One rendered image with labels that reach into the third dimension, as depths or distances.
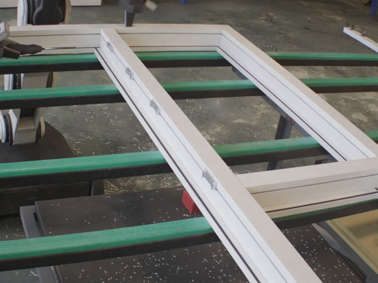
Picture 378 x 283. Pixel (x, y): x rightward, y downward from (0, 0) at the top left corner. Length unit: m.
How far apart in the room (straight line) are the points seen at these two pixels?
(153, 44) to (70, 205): 0.60
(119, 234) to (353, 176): 0.51
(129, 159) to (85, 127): 1.89
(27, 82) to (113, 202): 0.77
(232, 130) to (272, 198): 2.19
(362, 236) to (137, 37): 0.90
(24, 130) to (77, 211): 0.94
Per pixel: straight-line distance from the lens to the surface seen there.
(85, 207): 1.49
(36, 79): 2.12
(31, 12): 1.88
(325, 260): 1.49
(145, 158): 1.20
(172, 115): 1.23
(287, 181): 1.08
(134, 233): 0.99
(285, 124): 1.71
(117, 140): 2.97
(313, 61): 2.05
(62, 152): 2.51
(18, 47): 1.54
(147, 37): 1.77
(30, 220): 1.48
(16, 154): 2.49
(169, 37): 1.80
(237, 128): 3.30
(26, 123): 2.36
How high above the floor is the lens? 1.49
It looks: 28 degrees down
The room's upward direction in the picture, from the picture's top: 9 degrees clockwise
